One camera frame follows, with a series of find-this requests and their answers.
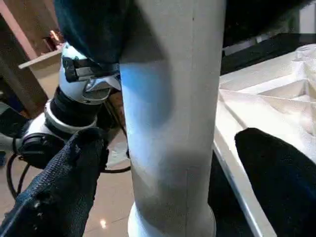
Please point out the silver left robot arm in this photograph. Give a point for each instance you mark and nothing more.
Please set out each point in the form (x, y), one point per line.
(69, 113)

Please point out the white plastic table leg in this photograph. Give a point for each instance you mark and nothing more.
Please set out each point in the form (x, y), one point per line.
(172, 123)

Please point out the brown wooden furniture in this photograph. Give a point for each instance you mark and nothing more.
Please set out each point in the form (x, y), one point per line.
(14, 37)

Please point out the white plastic table top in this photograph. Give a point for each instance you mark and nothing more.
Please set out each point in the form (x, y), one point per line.
(259, 111)

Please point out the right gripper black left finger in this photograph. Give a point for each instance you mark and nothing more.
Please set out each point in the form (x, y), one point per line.
(56, 192)

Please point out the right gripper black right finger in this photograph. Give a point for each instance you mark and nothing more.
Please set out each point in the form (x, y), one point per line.
(284, 187)

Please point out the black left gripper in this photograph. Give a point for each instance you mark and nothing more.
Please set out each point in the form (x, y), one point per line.
(91, 70)

